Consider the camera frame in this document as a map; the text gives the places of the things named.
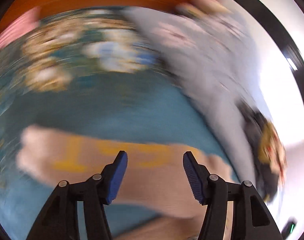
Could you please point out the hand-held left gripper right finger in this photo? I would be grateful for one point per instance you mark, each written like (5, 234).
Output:
(194, 177)

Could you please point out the pink white floral pillow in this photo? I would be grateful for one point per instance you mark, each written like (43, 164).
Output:
(204, 1)

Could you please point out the dark grey garment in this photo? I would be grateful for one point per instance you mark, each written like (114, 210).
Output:
(269, 180)

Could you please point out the white wardrobe with black band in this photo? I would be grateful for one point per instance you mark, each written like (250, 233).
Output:
(279, 92)

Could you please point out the pink cloth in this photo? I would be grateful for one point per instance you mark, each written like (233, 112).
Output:
(17, 30)

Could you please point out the red patterned garment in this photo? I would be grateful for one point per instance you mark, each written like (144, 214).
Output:
(271, 142)

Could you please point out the cream sweater with yellow print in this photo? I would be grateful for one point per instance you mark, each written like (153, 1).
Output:
(154, 180)

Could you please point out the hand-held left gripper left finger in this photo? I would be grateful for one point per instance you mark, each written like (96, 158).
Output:
(117, 177)

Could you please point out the grey daisy print quilt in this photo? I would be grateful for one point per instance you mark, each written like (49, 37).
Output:
(204, 67)

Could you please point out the teal floral bed sheet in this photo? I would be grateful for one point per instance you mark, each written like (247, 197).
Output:
(104, 105)

